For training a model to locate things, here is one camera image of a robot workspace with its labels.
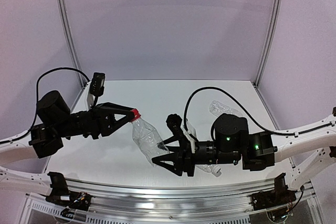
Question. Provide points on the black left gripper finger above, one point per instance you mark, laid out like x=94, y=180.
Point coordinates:
x=111, y=124
x=115, y=108

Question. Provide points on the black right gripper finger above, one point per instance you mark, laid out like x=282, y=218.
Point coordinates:
x=174, y=123
x=171, y=162

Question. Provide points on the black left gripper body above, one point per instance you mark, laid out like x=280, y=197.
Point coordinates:
x=97, y=121

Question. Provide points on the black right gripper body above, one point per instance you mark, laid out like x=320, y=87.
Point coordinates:
x=187, y=159

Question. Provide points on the clear bottle with red ring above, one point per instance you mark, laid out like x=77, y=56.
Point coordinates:
x=148, y=140

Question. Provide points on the red bottle cap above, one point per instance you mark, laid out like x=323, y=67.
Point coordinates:
x=136, y=114

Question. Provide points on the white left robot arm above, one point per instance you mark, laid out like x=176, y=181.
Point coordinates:
x=45, y=139

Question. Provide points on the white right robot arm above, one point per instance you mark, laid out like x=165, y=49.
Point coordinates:
x=232, y=143

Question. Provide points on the clear bottle near front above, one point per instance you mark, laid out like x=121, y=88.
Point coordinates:
x=215, y=170

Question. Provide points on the clear bottle far right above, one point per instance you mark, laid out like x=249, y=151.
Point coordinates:
x=216, y=108

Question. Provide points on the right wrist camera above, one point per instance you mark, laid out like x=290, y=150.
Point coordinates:
x=190, y=133

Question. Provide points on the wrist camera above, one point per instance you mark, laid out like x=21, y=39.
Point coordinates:
x=190, y=133
x=96, y=89

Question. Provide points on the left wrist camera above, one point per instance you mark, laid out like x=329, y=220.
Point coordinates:
x=96, y=89

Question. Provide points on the aluminium front table rail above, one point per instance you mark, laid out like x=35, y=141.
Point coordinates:
x=209, y=204

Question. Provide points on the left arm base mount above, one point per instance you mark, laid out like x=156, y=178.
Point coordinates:
x=70, y=200

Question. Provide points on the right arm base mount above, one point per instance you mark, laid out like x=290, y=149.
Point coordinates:
x=278, y=202

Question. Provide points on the right aluminium frame post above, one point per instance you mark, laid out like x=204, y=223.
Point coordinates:
x=268, y=42

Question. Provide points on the aluminium frame post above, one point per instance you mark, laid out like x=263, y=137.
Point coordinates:
x=268, y=42
x=68, y=34

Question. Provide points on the left aluminium frame post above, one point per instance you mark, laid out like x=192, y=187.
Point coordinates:
x=68, y=34

